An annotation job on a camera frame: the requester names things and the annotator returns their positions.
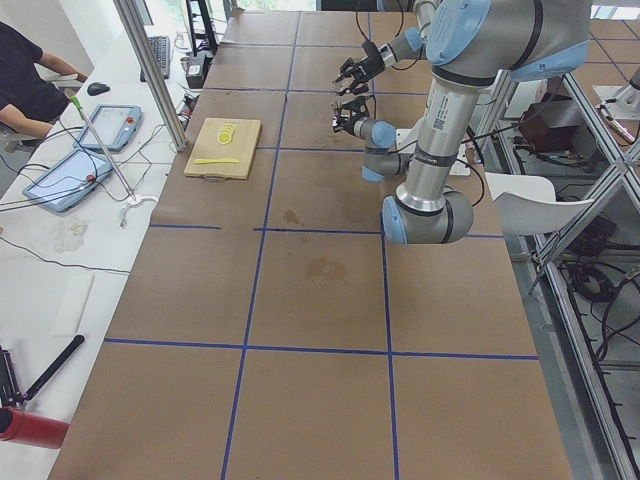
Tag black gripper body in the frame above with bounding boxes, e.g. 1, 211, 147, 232
359, 40, 385, 80
344, 95, 370, 136

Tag clear glass cup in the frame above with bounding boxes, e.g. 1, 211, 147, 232
332, 76, 349, 96

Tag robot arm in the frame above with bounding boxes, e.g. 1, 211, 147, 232
333, 0, 592, 244
332, 1, 440, 96

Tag lemon slices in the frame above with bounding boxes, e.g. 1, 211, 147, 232
216, 122, 237, 145

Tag wooden cutting board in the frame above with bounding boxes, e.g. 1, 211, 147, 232
184, 118, 261, 180

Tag yellow plastic knife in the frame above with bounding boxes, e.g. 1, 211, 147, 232
193, 157, 240, 165

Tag brown box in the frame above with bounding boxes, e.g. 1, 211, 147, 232
520, 99, 600, 158

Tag black keyboard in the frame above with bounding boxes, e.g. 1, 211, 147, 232
147, 36, 172, 79

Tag far teach pendant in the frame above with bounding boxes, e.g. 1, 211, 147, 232
84, 104, 142, 152

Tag teach pendant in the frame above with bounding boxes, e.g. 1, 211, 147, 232
84, 104, 142, 152
22, 149, 112, 213

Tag computer mouse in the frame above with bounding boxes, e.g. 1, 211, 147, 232
87, 82, 111, 96

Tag metal rod green tip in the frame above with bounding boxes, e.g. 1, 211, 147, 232
70, 96, 138, 206

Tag near teach pendant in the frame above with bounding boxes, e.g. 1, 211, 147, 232
22, 149, 112, 213

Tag crumpled white tissue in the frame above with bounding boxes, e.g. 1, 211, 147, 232
51, 217, 89, 253

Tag seated person black shirt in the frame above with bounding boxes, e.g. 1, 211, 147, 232
1, 22, 87, 139

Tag red bottle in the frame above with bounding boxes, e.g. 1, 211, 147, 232
1, 407, 69, 449

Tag aluminium frame post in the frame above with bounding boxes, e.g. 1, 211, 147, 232
113, 0, 187, 152

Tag black tool with handle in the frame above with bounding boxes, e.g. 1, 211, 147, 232
1, 335, 85, 409

